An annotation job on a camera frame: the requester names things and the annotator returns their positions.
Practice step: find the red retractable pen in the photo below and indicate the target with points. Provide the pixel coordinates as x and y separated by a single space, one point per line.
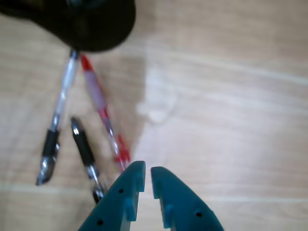
96 91

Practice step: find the black retractable pen silver tip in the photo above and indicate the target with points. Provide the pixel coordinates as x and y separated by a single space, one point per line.
83 144

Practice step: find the black round pen holder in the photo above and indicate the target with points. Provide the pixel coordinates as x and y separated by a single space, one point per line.
84 24

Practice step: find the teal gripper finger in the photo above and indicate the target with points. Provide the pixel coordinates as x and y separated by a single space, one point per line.
115 204
185 207

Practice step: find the clear stick pen black cap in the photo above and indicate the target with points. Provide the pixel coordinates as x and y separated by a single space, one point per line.
50 144

